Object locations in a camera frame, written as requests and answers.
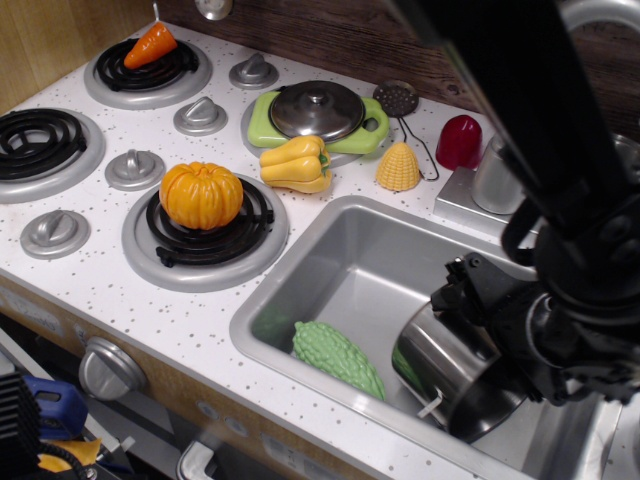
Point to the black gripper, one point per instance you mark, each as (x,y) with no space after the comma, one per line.
(502,306)

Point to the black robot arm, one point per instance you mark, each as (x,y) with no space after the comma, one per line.
(575,328)

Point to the silver sink basin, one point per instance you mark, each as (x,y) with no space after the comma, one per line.
(366,269)

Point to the small metal pot behind faucet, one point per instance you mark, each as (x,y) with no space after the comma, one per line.
(628,151)

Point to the stainless steel pot lid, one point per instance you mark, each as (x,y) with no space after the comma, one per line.
(321,108)

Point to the silver faucet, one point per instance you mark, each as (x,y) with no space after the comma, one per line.
(486,199)

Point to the red pepper toy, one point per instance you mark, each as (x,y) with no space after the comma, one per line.
(460,143)

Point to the yellow corn toy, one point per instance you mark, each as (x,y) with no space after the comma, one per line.
(398,169)

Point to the green bitter melon toy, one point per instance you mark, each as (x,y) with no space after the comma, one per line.
(325,348)

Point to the small metal strainer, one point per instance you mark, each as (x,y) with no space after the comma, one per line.
(398,100)

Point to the yellow bell pepper toy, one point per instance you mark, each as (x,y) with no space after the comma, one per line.
(302,164)

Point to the orange pumpkin toy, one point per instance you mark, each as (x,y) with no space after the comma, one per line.
(201,196)

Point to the front stove burner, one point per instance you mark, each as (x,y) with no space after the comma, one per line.
(177,258)

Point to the stove burner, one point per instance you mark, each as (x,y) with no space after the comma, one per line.
(46,151)
(177,258)
(173,78)

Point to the grey knob top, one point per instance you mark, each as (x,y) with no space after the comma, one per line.
(254,73)

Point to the grey knob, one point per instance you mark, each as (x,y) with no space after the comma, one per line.
(55,234)
(254,73)
(200,118)
(135,170)

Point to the grey knob middle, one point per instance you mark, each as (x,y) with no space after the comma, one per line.
(200,118)

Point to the grey knob left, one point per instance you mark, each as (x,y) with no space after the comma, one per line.
(135,170)

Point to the silver oven front knob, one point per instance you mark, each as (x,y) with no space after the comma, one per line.
(107,372)

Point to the back left stove burner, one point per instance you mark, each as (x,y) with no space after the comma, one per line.
(173,78)

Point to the yellow cloth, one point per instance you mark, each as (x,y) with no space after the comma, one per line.
(54,457)

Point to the orange carrot toy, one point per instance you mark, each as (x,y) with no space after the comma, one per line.
(157,42)

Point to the blue clamp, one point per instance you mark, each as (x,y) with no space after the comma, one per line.
(63,410)

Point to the grey knob front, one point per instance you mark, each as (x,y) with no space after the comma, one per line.
(55,234)

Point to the far left stove burner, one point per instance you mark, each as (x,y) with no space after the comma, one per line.
(46,151)

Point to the silver oven handle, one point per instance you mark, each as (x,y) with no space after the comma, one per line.
(196,462)

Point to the silver wall knob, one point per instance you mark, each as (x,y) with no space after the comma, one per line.
(214,10)

